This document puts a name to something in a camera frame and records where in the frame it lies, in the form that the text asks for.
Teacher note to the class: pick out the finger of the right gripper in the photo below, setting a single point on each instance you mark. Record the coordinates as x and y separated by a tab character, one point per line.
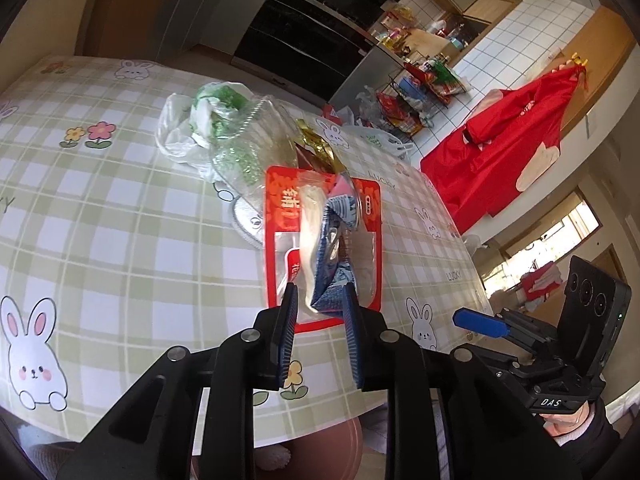
480	323

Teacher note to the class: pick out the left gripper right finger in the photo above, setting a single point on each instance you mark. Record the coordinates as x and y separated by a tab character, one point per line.
353	330

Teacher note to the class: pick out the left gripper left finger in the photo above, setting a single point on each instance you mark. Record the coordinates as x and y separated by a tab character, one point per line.
284	318

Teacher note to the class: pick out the red snack tray package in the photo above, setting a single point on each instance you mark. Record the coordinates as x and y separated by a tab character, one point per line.
292	207

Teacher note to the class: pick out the blue patterned snack wrapper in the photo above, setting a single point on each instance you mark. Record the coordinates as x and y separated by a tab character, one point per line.
331	268

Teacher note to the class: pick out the gold foil wrapper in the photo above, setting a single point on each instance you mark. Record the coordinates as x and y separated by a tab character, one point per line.
323	151

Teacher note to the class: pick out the white green plastic bag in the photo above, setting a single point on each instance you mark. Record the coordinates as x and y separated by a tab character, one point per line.
192	129

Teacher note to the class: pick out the clear plastic clamshell container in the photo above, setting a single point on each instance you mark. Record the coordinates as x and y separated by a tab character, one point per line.
245	143

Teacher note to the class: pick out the brown trash bin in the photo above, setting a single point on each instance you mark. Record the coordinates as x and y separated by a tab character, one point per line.
331	453

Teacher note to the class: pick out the person right hand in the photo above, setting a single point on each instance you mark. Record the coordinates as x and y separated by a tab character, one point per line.
560	425

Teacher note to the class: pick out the white shopping bag on floor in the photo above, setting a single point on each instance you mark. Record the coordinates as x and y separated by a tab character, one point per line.
345	120

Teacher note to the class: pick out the red hanging apron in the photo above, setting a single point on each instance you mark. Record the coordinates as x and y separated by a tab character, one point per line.
510	140

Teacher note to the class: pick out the checkered bunny tablecloth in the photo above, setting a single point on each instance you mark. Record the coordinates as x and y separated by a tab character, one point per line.
111	253

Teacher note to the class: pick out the black oven range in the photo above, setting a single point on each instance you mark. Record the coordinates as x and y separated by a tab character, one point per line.
313	45

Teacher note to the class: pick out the grey base cabinets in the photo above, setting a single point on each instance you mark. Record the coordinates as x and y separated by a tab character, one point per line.
181	25

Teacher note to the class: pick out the black camera box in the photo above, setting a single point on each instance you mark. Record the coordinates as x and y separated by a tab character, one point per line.
593	314

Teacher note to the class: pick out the wire storage rack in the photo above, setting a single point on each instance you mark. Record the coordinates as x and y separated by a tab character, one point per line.
411	99

